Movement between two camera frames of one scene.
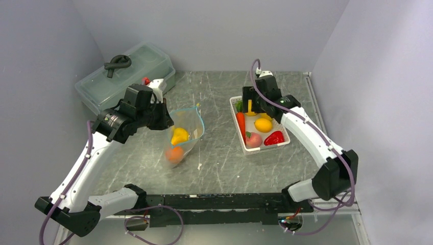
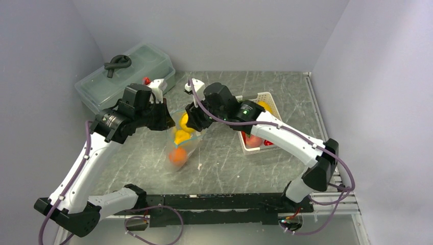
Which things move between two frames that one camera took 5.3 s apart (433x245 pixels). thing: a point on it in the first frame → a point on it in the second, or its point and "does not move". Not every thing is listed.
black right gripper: (249, 93) → (195, 118)
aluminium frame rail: (341, 205) does not move
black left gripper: (166, 120) does not move
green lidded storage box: (100, 93) does not move
